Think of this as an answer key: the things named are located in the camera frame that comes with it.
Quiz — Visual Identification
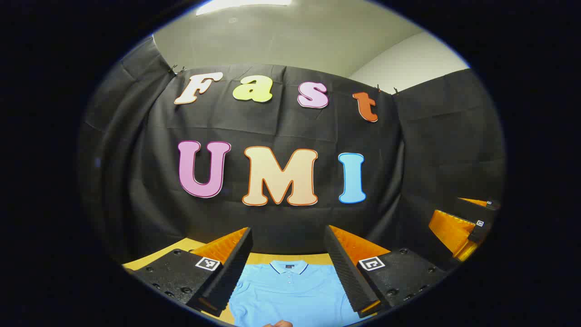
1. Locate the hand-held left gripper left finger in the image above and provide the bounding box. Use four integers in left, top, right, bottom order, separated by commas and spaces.
123, 226, 254, 317

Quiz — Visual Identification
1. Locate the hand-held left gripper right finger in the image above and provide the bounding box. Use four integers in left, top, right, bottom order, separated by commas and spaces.
323, 224, 454, 318

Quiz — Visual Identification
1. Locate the light blue polo T-shirt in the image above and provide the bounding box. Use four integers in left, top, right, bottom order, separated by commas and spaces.
228, 260, 364, 327

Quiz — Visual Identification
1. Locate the black backdrop cloth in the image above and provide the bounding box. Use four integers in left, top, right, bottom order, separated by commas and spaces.
77, 36, 507, 273

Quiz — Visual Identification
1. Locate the ceiling light panel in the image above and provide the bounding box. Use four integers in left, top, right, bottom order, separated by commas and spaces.
195, 0, 293, 16

